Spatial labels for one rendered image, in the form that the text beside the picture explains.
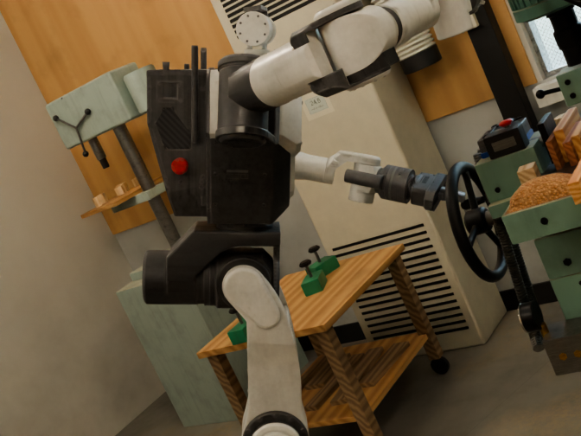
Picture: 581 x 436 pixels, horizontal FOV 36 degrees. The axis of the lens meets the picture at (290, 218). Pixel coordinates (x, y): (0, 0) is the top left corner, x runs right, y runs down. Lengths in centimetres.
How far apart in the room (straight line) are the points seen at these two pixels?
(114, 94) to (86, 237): 111
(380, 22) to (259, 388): 85
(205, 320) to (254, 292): 200
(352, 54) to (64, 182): 346
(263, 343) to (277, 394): 13
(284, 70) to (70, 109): 267
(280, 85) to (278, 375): 69
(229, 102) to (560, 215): 63
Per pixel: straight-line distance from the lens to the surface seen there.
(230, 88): 156
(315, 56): 139
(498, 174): 195
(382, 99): 337
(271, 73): 146
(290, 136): 171
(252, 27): 177
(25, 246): 448
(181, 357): 400
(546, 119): 195
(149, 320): 401
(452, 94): 355
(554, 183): 171
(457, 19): 158
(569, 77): 194
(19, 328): 437
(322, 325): 284
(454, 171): 205
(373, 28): 138
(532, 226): 172
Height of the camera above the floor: 135
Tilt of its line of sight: 10 degrees down
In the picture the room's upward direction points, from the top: 25 degrees counter-clockwise
